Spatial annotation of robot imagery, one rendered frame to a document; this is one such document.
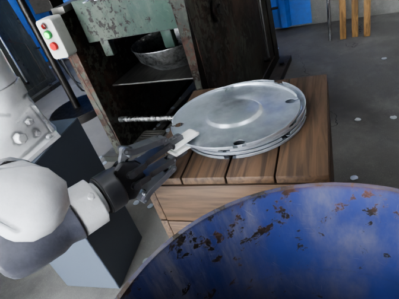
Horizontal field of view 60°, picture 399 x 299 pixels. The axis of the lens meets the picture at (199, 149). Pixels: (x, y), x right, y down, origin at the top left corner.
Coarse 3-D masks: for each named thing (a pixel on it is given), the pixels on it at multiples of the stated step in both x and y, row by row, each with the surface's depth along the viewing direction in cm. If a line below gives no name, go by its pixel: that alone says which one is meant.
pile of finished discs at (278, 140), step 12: (288, 84) 83; (300, 96) 78; (300, 108) 74; (300, 120) 73; (288, 132) 71; (240, 144) 68; (264, 144) 70; (276, 144) 69; (216, 156) 71; (228, 156) 71; (240, 156) 69
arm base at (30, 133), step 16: (16, 80) 73; (0, 96) 69; (16, 96) 71; (0, 112) 69; (16, 112) 71; (32, 112) 74; (0, 128) 68; (16, 128) 70; (32, 128) 74; (48, 128) 77; (0, 144) 67; (16, 144) 70; (32, 144) 74; (48, 144) 75; (32, 160) 71
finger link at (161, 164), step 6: (156, 162) 69; (162, 162) 68; (168, 162) 68; (174, 162) 69; (150, 168) 67; (156, 168) 67; (162, 168) 68; (150, 174) 66; (156, 174) 67; (138, 180) 64; (144, 180) 65; (132, 186) 63; (138, 186) 64
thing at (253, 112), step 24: (216, 96) 87; (240, 96) 83; (264, 96) 80; (288, 96) 77; (192, 120) 79; (216, 120) 75; (240, 120) 72; (264, 120) 71; (288, 120) 69; (192, 144) 70; (216, 144) 68
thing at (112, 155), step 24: (72, 0) 123; (72, 24) 121; (96, 48) 131; (120, 48) 143; (96, 72) 131; (120, 72) 144; (96, 96) 132; (120, 96) 144; (144, 96) 159; (168, 96) 177; (120, 144) 145
